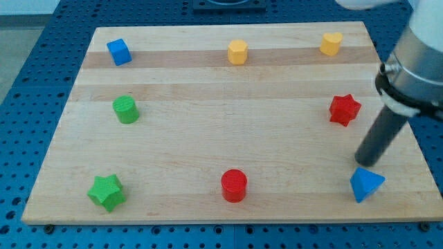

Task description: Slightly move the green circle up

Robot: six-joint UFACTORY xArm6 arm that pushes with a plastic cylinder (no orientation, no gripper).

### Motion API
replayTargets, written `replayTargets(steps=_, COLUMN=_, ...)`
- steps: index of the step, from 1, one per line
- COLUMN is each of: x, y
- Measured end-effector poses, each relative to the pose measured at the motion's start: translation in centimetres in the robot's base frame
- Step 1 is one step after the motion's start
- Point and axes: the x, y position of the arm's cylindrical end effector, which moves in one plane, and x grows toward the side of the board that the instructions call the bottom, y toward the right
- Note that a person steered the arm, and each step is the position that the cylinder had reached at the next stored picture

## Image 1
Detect black gripper mount ring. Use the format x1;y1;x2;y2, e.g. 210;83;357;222
375;73;442;121

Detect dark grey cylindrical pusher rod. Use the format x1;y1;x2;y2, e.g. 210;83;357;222
354;106;408;167

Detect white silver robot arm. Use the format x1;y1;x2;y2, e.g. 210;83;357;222
354;0;442;167

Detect red star block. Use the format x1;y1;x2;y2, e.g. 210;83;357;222
329;94;361;127

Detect blue triangle block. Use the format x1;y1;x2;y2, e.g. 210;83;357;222
350;167;386;203

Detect yellow heart block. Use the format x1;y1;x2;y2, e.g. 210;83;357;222
319;33;343;56

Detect wooden board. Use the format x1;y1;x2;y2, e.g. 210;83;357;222
22;21;442;225

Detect red cylinder block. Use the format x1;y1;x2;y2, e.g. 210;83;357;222
221;169;248;203

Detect yellow hexagon block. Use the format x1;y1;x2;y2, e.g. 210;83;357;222
228;39;248;65

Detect green cylinder block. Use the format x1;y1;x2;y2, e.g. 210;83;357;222
112;95;139;124

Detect blue cube block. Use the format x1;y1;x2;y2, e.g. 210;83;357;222
107;39;132;66

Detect green star block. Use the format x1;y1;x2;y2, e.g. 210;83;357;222
87;174;127;212

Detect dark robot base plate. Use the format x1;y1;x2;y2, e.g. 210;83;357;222
191;0;266;12

